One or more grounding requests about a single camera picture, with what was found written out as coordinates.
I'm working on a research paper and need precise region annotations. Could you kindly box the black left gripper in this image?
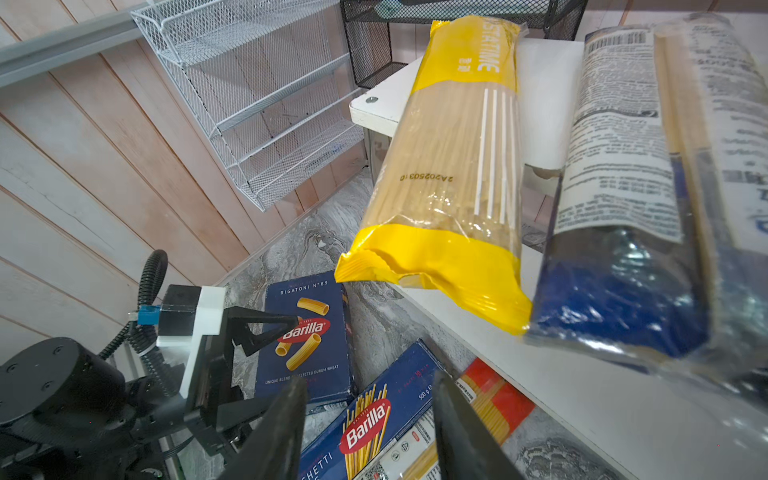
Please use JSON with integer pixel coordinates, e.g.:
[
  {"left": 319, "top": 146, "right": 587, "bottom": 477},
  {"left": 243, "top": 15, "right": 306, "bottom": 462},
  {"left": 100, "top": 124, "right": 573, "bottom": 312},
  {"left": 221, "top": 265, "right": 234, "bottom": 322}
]
[{"left": 131, "top": 306, "right": 299, "bottom": 456}]

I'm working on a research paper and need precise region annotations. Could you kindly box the clear blue-ended spaghetti bag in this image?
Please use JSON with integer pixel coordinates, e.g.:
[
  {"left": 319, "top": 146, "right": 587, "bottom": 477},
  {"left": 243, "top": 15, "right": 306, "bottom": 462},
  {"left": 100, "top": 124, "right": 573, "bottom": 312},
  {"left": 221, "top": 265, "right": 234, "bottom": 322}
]
[{"left": 525, "top": 13, "right": 767, "bottom": 383}]

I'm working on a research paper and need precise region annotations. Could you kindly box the blue Barilla rigatoni box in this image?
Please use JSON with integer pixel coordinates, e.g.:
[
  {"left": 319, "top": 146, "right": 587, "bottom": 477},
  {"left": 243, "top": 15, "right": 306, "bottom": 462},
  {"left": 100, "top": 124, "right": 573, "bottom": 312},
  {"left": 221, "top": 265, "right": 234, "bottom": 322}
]
[{"left": 254, "top": 271, "right": 357, "bottom": 415}]

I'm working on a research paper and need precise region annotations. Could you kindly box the red spaghetti bag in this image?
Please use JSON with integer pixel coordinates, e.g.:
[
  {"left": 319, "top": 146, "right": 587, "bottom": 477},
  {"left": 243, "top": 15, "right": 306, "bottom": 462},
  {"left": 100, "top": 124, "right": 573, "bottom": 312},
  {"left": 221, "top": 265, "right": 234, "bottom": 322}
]
[{"left": 356, "top": 359, "right": 535, "bottom": 479}]

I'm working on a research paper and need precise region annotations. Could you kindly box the black mesh wall basket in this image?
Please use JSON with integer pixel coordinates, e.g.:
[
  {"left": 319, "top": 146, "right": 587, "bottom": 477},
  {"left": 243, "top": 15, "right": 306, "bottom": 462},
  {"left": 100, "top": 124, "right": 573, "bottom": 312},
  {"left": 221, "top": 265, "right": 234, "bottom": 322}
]
[{"left": 340, "top": 1, "right": 587, "bottom": 89}]

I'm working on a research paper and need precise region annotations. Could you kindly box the yellow Pastatime spaghetti bag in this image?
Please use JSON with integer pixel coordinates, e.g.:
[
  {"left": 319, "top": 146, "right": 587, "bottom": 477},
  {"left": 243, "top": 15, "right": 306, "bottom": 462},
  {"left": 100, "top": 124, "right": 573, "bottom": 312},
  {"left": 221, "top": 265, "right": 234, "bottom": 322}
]
[{"left": 335, "top": 48, "right": 532, "bottom": 335}]

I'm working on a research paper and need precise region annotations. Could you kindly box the white two-tier shelf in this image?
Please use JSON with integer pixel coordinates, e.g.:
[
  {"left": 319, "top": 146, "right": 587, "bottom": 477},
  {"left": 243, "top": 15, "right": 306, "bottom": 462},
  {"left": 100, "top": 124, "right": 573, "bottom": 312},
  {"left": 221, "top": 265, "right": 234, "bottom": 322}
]
[{"left": 335, "top": 13, "right": 767, "bottom": 479}]

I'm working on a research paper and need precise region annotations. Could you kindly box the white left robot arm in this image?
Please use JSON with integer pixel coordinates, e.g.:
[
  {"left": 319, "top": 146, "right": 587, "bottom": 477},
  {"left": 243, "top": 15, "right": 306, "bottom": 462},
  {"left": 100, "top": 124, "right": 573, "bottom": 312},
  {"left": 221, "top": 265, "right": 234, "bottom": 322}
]
[{"left": 1, "top": 250, "right": 303, "bottom": 479}]

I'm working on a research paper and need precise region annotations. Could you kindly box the white wire mesh organizer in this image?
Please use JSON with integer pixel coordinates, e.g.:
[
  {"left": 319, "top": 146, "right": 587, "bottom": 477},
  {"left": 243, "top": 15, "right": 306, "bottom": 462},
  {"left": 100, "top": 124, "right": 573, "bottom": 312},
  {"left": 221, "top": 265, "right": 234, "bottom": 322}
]
[{"left": 132, "top": 1, "right": 363, "bottom": 210}]

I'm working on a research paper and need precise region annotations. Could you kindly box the blue Barilla spaghetti bag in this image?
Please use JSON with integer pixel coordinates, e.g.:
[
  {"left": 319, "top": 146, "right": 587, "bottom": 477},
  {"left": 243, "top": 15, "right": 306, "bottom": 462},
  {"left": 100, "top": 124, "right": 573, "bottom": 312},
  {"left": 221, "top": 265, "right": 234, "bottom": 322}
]
[{"left": 298, "top": 339, "right": 443, "bottom": 479}]

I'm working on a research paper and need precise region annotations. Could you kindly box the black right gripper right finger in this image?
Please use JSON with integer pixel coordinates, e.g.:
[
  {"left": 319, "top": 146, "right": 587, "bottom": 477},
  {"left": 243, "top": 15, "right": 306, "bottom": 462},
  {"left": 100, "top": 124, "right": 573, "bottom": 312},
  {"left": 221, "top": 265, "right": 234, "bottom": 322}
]
[{"left": 433, "top": 371, "right": 524, "bottom": 480}]

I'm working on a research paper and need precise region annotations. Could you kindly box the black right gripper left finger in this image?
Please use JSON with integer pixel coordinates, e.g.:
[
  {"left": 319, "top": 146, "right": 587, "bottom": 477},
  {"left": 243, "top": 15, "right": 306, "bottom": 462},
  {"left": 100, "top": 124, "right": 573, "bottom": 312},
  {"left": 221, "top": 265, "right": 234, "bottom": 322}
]
[{"left": 219, "top": 377, "right": 307, "bottom": 480}]

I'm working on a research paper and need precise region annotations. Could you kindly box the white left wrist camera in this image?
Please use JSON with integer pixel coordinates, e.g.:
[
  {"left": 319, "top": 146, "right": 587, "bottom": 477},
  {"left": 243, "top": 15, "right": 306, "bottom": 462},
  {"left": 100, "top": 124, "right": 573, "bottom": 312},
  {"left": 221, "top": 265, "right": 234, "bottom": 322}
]
[{"left": 129, "top": 285, "right": 227, "bottom": 398}]

